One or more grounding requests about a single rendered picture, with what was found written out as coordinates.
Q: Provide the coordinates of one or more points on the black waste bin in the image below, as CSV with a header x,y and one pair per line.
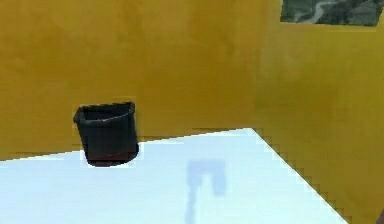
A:
x,y
108,136

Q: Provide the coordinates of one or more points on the grey green wall picture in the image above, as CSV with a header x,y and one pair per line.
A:
x,y
330,11

